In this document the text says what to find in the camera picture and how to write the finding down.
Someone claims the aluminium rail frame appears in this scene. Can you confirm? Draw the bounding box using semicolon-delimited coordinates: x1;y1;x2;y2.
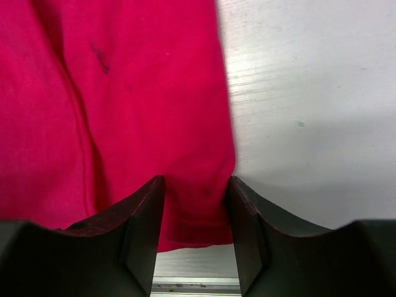
150;277;241;297

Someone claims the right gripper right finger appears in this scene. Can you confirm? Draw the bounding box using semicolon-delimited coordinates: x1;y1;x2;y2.
228;177;395;296

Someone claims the crimson red t-shirt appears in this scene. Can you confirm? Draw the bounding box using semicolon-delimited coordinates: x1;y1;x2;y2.
1;1;235;252

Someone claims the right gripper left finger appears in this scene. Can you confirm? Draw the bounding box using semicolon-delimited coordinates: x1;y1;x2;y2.
1;176;165;296

